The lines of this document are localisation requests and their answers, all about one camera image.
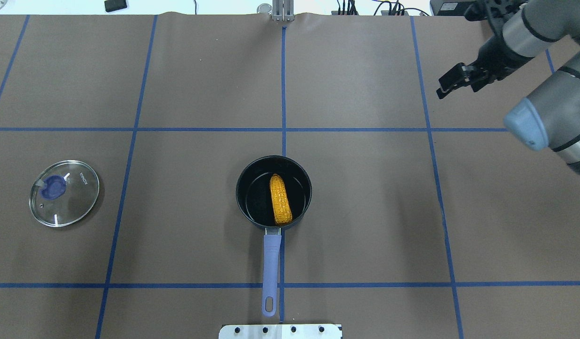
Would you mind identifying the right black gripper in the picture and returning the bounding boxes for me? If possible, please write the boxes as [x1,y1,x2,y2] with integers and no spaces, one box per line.
[436,0,531,99]

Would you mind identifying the yellow plastic corn cob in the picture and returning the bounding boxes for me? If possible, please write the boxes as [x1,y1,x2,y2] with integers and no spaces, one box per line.
[269,174,294,226]

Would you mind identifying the glass pot lid blue knob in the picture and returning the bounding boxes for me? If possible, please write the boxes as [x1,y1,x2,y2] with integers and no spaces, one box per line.
[28,160,100,228]

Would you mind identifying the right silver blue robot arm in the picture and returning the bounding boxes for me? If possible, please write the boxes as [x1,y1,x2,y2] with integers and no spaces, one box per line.
[436,0,580,177]

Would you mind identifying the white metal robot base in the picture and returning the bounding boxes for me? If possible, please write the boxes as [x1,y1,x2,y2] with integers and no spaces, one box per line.
[218,323,343,339]

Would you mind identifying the dark blue saucepan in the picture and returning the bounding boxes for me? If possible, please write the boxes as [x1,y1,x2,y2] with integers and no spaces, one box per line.
[235,155,312,317]

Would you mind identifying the black box on desk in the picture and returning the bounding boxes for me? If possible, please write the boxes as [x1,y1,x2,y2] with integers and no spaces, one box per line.
[103,0,128,13]

